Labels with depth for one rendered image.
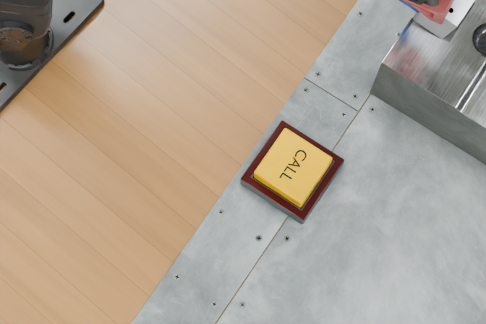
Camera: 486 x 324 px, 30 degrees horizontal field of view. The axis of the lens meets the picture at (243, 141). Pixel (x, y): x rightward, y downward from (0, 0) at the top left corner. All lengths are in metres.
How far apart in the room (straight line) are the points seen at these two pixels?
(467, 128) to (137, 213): 0.35
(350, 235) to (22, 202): 0.35
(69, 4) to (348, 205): 0.38
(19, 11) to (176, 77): 0.21
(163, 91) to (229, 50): 0.09
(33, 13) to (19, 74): 0.15
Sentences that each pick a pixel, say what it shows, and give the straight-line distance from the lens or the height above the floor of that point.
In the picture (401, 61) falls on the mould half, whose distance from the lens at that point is 0.93.
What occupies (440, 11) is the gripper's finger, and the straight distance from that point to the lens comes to 0.82.
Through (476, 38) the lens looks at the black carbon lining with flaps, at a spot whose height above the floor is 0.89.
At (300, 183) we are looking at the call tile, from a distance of 0.93.
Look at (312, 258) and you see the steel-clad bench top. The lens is 0.95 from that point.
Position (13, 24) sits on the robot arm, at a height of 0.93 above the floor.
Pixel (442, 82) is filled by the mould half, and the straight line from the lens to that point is 0.93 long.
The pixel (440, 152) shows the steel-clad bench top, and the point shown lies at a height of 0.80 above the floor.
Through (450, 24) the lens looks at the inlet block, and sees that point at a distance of 0.90.
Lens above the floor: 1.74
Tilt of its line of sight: 73 degrees down
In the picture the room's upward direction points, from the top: straight up
